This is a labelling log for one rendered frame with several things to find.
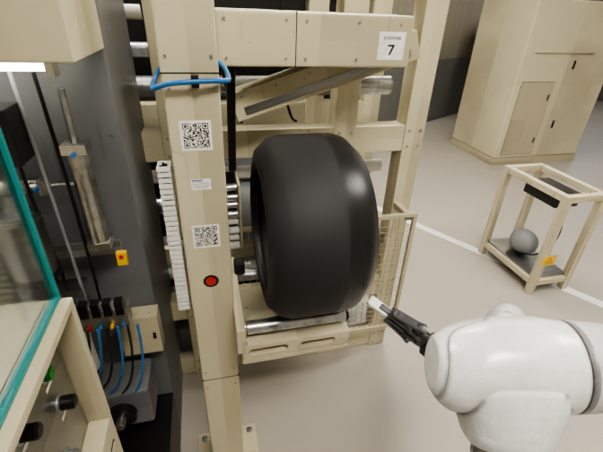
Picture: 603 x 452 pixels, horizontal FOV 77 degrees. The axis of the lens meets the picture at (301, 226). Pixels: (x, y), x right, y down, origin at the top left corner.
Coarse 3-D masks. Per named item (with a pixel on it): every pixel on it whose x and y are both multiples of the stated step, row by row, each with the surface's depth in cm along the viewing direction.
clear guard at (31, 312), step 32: (0, 128) 60; (0, 160) 60; (0, 192) 59; (0, 224) 58; (32, 224) 67; (0, 256) 58; (32, 256) 68; (0, 288) 57; (32, 288) 67; (0, 320) 56; (32, 320) 66; (0, 352) 55; (32, 352) 63; (0, 384) 55; (0, 416) 53
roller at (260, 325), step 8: (336, 312) 127; (344, 312) 127; (248, 320) 122; (256, 320) 122; (264, 320) 122; (272, 320) 122; (280, 320) 122; (288, 320) 123; (296, 320) 123; (304, 320) 124; (312, 320) 124; (320, 320) 125; (328, 320) 126; (336, 320) 127; (344, 320) 128; (248, 328) 120; (256, 328) 120; (264, 328) 121; (272, 328) 122; (280, 328) 122; (288, 328) 123
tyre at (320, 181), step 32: (256, 160) 113; (288, 160) 100; (320, 160) 102; (352, 160) 104; (256, 192) 136; (288, 192) 96; (320, 192) 97; (352, 192) 99; (256, 224) 141; (288, 224) 95; (320, 224) 96; (352, 224) 98; (256, 256) 138; (288, 256) 96; (320, 256) 97; (352, 256) 99; (288, 288) 100; (320, 288) 101; (352, 288) 104
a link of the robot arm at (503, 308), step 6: (498, 306) 112; (504, 306) 111; (510, 306) 110; (516, 306) 111; (492, 312) 111; (498, 312) 109; (504, 312) 108; (510, 312) 109; (516, 312) 108; (522, 312) 110
